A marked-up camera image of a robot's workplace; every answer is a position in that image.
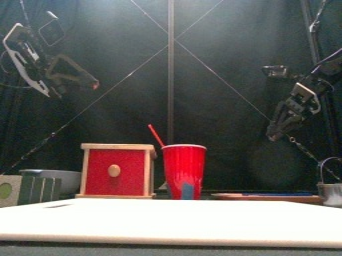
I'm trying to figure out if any red plastic cup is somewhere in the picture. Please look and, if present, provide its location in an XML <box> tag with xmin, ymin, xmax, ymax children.
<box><xmin>160</xmin><ymin>143</ymin><xmax>208</xmax><ymax>201</ymax></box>

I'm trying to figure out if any blue-grey bowl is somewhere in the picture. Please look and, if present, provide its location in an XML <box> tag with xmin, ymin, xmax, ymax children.
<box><xmin>18</xmin><ymin>168</ymin><xmax>82</xmax><ymax>196</ymax></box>

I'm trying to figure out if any flat wooden tray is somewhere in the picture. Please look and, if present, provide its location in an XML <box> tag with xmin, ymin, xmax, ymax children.
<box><xmin>209</xmin><ymin>191</ymin><xmax>323</xmax><ymax>205</ymax></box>

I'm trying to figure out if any white rectangular board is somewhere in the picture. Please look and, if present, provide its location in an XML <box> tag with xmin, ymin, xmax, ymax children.
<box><xmin>0</xmin><ymin>197</ymin><xmax>342</xmax><ymax>250</ymax></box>

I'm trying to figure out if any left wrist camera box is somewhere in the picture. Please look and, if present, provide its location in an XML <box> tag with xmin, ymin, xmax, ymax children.
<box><xmin>36</xmin><ymin>10</ymin><xmax>66</xmax><ymax>47</ymax></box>

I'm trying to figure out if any green striped block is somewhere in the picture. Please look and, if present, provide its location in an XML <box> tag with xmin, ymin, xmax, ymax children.
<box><xmin>16</xmin><ymin>175</ymin><xmax>62</xmax><ymax>206</ymax></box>

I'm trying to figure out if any vertical metal frame pole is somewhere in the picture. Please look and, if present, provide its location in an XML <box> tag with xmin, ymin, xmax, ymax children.
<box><xmin>167</xmin><ymin>0</ymin><xmax>176</xmax><ymax>136</ymax></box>

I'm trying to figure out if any wooden box with red front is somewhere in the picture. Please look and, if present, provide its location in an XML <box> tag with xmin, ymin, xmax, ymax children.
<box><xmin>73</xmin><ymin>142</ymin><xmax>159</xmax><ymax>200</ymax></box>

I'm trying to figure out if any red stick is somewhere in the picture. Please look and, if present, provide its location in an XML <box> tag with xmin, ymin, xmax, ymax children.
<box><xmin>147</xmin><ymin>123</ymin><xmax>167</xmax><ymax>148</ymax></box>

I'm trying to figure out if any diagonal brace wire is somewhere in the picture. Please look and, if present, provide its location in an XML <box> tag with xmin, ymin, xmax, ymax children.
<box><xmin>128</xmin><ymin>0</ymin><xmax>342</xmax><ymax>183</ymax></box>
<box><xmin>0</xmin><ymin>0</ymin><xmax>225</xmax><ymax>176</ymax></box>

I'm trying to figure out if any metal cup with handle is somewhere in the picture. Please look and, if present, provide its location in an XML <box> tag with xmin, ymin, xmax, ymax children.
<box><xmin>315</xmin><ymin>156</ymin><xmax>342</xmax><ymax>208</ymax></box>

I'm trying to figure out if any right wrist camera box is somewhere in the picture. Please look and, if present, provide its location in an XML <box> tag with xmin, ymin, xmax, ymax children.
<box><xmin>260</xmin><ymin>65</ymin><xmax>289</xmax><ymax>79</ymax></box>

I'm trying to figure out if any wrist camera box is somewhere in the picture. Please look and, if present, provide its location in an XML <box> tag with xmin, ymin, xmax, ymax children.
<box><xmin>260</xmin><ymin>65</ymin><xmax>289</xmax><ymax>79</ymax></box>
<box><xmin>36</xmin><ymin>10</ymin><xmax>66</xmax><ymax>47</ymax></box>

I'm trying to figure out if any beige block with green circle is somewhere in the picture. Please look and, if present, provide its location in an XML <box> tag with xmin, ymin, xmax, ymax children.
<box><xmin>0</xmin><ymin>174</ymin><xmax>24</xmax><ymax>209</ymax></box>

